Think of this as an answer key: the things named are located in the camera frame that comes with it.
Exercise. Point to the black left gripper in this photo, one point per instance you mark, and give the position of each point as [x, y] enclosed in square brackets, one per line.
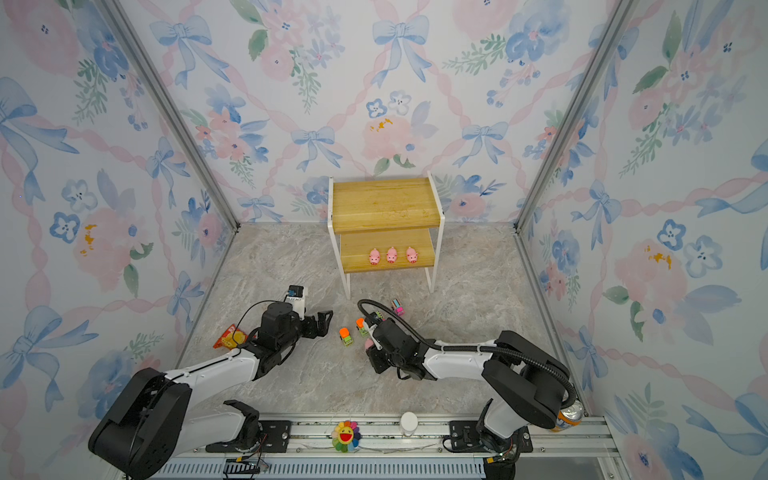
[322, 323]

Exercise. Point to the pink toy truck blue top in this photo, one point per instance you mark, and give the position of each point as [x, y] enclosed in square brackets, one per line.
[397, 307]

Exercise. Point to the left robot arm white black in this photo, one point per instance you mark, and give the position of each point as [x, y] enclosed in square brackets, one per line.
[150, 421]

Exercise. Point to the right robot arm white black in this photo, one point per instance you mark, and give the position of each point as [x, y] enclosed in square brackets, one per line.
[530, 386]

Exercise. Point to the white-framed wooden two-tier shelf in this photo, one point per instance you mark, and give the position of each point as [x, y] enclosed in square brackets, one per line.
[380, 214]

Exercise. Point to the orange green toy truck left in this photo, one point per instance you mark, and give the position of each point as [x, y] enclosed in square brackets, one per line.
[345, 336]

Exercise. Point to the orange green toy truck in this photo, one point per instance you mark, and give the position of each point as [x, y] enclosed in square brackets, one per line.
[345, 336]
[360, 325]

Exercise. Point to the orange green toy truck right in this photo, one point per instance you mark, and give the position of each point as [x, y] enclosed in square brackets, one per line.
[360, 325]

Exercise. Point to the white round knob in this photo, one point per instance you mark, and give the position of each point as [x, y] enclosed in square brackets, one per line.
[408, 423]

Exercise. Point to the red yellow snack packet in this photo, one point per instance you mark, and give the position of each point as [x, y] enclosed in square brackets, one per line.
[231, 338]

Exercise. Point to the rainbow smiling flower toy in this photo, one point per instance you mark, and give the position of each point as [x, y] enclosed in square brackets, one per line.
[346, 436]

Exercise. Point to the orange soda can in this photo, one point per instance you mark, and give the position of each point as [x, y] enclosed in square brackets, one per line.
[569, 417]

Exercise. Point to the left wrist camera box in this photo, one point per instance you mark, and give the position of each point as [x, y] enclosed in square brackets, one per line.
[295, 296]

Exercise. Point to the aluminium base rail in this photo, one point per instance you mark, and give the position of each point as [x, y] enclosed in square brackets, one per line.
[435, 447]

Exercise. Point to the aluminium corner post left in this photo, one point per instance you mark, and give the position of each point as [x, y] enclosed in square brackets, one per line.
[117, 19]

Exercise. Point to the aluminium corner post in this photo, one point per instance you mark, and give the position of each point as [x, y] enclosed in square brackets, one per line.
[614, 28]
[117, 19]

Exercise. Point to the aluminium corner post right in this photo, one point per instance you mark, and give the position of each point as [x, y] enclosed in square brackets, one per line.
[614, 28]

